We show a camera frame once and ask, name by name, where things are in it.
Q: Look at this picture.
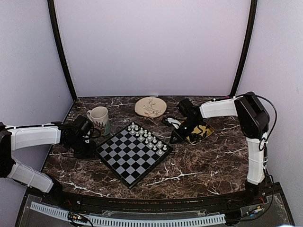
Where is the left black frame post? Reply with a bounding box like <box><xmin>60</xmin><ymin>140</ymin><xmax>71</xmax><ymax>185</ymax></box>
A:
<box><xmin>47</xmin><ymin>0</ymin><xmax>78</xmax><ymax>102</ymax></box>

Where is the right black frame post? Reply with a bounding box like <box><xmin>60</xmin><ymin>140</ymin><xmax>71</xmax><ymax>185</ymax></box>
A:
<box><xmin>229</xmin><ymin>0</ymin><xmax>258</xmax><ymax>96</ymax></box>

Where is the black front rail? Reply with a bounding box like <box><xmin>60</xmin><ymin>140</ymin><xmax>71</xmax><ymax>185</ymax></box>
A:
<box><xmin>41</xmin><ymin>192</ymin><xmax>269</xmax><ymax>213</ymax></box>

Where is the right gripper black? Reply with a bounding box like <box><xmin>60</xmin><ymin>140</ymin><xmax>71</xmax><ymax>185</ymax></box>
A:
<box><xmin>169</xmin><ymin>118</ymin><xmax>201</xmax><ymax>144</ymax></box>

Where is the white chess pieces row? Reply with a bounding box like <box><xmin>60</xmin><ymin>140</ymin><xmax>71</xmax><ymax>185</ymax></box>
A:
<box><xmin>124</xmin><ymin>122</ymin><xmax>172</xmax><ymax>157</ymax></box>

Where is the pile of black chess pieces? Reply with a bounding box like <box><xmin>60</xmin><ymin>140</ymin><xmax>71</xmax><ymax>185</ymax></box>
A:
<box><xmin>187</xmin><ymin>125</ymin><xmax>208</xmax><ymax>143</ymax></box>

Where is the beige floral ceramic plate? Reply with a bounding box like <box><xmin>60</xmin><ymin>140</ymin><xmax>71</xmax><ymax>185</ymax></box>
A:
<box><xmin>134</xmin><ymin>97</ymin><xmax>167</xmax><ymax>118</ymax></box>

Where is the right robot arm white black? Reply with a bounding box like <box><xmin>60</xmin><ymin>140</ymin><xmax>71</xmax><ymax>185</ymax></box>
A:
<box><xmin>169</xmin><ymin>92</ymin><xmax>272</xmax><ymax>205</ymax></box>

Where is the black white chess board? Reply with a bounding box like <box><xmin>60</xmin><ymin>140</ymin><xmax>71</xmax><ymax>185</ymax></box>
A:
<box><xmin>97</xmin><ymin>122</ymin><xmax>173</xmax><ymax>189</ymax></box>

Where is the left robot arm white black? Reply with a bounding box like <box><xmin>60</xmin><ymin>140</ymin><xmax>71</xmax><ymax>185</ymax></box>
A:
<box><xmin>0</xmin><ymin>115</ymin><xmax>96</xmax><ymax>206</ymax></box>

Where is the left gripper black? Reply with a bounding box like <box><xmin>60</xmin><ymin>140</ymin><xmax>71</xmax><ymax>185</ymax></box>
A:
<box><xmin>67</xmin><ymin>137</ymin><xmax>96</xmax><ymax>159</ymax></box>

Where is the grey slotted cable duct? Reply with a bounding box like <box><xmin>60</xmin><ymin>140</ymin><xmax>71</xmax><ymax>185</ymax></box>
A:
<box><xmin>29</xmin><ymin>202</ymin><xmax>226</xmax><ymax>227</ymax></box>

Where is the black frame post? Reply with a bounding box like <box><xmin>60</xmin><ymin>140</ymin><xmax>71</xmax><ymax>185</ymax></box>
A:
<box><xmin>229</xmin><ymin>0</ymin><xmax>258</xmax><ymax>96</ymax></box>
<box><xmin>47</xmin><ymin>0</ymin><xmax>78</xmax><ymax>102</ymax></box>

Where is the beige coral pattern mug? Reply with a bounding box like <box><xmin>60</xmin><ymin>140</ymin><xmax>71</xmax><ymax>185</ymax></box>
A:
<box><xmin>86</xmin><ymin>106</ymin><xmax>110</xmax><ymax>136</ymax></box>

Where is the gold metal tray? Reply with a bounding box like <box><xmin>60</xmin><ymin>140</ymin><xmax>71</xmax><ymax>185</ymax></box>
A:
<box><xmin>186</xmin><ymin>122</ymin><xmax>214</xmax><ymax>146</ymax></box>

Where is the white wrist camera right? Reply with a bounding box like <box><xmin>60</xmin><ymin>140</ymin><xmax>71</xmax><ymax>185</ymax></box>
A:
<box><xmin>161</xmin><ymin>117</ymin><xmax>181</xmax><ymax>129</ymax></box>

